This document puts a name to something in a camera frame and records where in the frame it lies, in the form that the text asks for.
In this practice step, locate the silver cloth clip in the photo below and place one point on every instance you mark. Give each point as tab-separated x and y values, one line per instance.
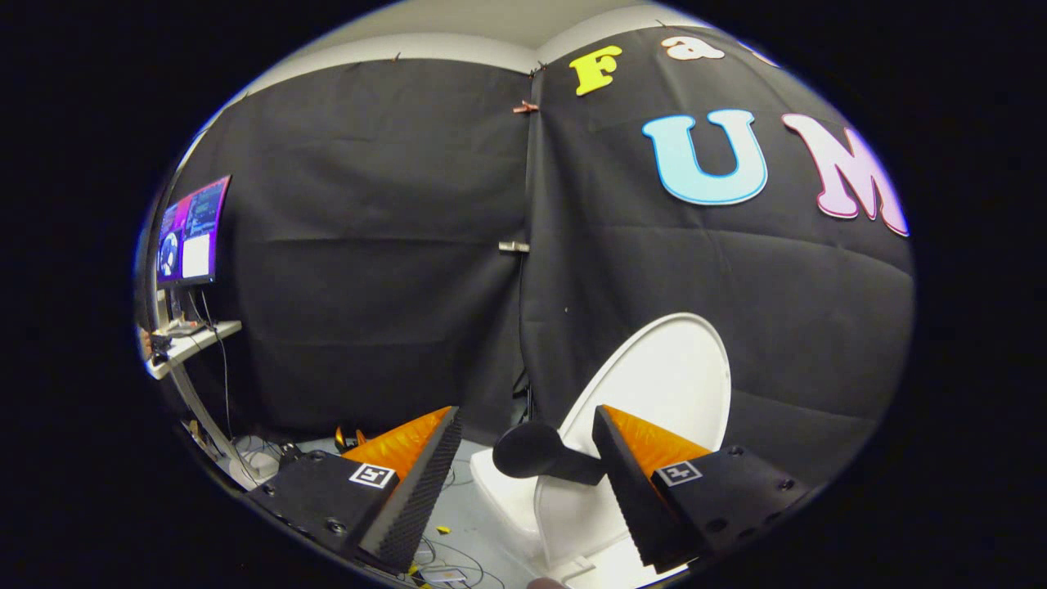
514	246

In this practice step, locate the black backdrop cloth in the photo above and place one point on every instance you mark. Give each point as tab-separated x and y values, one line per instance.
368	245

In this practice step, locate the reddish cloth clip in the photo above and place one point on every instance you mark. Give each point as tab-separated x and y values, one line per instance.
525	106

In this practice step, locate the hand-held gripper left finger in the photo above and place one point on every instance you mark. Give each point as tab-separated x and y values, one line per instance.
425	483

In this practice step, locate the orange tool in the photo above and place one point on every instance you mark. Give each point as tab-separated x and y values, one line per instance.
350	438

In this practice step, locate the computer monitor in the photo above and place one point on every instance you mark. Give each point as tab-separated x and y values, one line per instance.
195	233

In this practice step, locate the white desk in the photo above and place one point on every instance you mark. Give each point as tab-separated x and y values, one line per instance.
200	339

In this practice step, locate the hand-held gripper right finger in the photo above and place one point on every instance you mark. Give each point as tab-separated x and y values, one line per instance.
634	491

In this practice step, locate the white toilet lid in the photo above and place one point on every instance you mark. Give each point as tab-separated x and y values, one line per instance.
671	376

